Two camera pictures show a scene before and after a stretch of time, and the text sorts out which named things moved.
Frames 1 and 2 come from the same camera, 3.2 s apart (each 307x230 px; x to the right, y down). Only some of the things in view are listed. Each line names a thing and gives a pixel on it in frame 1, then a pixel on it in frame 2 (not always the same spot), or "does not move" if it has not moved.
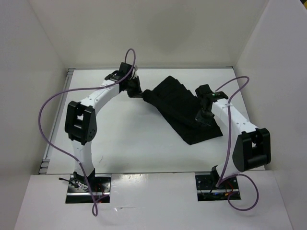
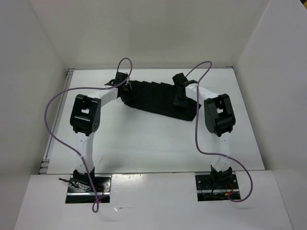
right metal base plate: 206,189 does not move
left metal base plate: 79,191 does not move
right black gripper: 203,121 → 176,101
